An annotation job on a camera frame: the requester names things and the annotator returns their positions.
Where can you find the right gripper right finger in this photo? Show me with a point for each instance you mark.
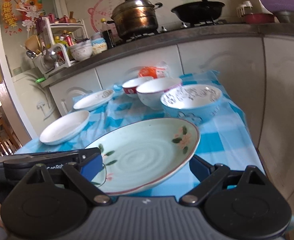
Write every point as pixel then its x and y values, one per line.
pixel 238 204

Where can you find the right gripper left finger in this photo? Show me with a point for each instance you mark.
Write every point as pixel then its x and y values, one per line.
pixel 47 204

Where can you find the green floral plate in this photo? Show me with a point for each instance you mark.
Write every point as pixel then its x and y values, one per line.
pixel 142 155

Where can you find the white bowl maroon rim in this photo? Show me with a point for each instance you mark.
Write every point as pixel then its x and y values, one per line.
pixel 150 92

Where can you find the red white bowl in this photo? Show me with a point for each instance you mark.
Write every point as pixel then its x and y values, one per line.
pixel 129 87

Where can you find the stacked white bowls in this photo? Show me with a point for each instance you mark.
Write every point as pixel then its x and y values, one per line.
pixel 82 50

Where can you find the blue checkered tablecloth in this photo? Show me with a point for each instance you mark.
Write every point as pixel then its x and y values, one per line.
pixel 224 139

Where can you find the plain white plate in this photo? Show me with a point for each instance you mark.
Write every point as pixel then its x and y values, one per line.
pixel 65 128

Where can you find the green plastic clip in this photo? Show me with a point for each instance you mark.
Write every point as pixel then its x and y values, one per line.
pixel 40 80

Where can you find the white plate grey flower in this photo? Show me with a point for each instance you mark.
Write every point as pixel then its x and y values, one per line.
pixel 94 101

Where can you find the blue patterned bowl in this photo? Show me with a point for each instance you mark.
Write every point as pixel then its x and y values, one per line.
pixel 196 103

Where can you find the steel ladle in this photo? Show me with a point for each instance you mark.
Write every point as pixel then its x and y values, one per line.
pixel 49 56

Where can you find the white utensil rack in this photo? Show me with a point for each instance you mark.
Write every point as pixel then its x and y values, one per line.
pixel 48 70

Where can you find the white cabinet doors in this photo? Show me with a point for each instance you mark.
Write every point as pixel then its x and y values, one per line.
pixel 256 72

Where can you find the white spice shelf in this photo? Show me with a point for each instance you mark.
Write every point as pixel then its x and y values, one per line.
pixel 52 30

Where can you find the orange white plastic packet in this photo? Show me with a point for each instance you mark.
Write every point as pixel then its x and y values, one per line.
pixel 160 70

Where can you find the blue yellow small bowl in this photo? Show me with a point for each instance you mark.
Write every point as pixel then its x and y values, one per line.
pixel 98 43

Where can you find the dragon paper decoration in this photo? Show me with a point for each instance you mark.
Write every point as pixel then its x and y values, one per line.
pixel 19 15

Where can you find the dark soy sauce bottle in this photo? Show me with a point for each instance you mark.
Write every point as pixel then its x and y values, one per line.
pixel 107 34

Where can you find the grey steel countertop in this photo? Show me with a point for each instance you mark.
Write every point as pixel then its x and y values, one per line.
pixel 168 39

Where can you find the gas stove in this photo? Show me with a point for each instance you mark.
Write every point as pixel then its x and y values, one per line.
pixel 164 29

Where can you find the red shallow bowl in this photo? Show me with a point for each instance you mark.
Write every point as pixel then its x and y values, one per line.
pixel 259 18

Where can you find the black frying pan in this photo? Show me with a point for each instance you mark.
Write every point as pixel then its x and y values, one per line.
pixel 199 12

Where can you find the steel steamer pot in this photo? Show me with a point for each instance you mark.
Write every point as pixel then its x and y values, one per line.
pixel 134 18

